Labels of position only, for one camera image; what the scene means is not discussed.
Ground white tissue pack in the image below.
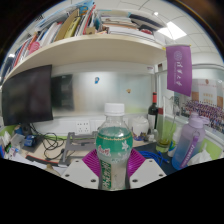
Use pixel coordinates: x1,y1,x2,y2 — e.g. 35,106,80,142
187,147,223,167

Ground group photo poster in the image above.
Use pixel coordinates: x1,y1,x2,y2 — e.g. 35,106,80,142
173,78,224,135

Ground white wall power outlet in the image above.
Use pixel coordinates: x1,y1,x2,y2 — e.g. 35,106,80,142
75,120,92,135
94,119,106,133

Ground glass with yellow liquid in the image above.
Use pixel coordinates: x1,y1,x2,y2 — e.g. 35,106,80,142
155,114,176,154

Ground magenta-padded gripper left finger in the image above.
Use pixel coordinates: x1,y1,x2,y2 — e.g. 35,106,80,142
61,148,103,190

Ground dark blue mat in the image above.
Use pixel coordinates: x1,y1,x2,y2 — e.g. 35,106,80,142
134,141,180,176

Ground beige shelf with books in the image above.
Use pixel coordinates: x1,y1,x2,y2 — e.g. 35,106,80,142
0,0,168,85

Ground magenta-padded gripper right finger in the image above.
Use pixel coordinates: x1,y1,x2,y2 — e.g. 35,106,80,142
127,148,167,190

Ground loose white papers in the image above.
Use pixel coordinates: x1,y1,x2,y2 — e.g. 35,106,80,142
8,150,65,175

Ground rectangular ceiling light panel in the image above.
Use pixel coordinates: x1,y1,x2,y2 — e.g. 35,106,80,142
156,21,188,41

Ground dark wine bottle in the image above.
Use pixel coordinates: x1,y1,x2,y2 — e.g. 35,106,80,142
147,91,160,132

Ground green-label clear drink bottle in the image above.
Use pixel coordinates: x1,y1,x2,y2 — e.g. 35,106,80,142
95,102,134,191

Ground purple pennant flag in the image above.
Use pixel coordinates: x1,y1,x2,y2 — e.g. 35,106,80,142
165,44,194,98

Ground coiled blue cable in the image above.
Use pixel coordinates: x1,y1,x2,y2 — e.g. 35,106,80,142
138,149,171,168

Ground large purple water bottle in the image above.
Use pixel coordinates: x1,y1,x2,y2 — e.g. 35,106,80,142
171,111,210,171

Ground grey metal laptop stand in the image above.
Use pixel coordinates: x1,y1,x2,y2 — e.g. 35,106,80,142
59,131,100,167

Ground small blue box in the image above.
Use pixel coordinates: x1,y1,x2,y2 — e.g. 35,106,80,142
22,134,38,148

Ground small white bottle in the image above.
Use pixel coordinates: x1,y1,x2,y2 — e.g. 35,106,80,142
167,124,183,158

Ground black cable tangle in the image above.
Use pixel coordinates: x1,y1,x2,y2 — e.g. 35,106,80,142
29,123,70,154

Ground white ceramic jar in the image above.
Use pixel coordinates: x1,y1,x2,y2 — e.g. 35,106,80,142
131,115,150,137

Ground black computer monitor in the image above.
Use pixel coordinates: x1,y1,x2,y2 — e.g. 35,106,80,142
1,64,54,136

